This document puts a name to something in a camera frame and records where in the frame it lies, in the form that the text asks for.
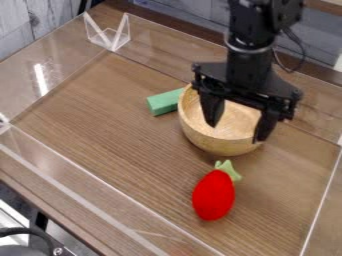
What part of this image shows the wooden bowl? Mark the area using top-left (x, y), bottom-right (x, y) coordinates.
top-left (178, 85), bottom-right (262, 156)

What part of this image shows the red felt strawberry toy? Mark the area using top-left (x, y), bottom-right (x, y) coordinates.
top-left (191, 160), bottom-right (242, 221)

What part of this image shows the black metal table bracket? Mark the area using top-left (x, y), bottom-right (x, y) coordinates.
top-left (28, 211), bottom-right (76, 256)

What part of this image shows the green foam block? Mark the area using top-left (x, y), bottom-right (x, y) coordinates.
top-left (147, 88), bottom-right (183, 116)

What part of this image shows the black cable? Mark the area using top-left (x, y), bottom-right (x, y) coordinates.
top-left (271, 26), bottom-right (309, 74)

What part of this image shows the clear acrylic corner bracket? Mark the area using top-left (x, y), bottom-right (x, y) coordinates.
top-left (83, 13), bottom-right (131, 52)

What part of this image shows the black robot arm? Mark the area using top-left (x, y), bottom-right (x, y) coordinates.
top-left (192, 0), bottom-right (303, 142)

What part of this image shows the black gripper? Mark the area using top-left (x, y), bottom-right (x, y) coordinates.
top-left (192, 48), bottom-right (302, 143)

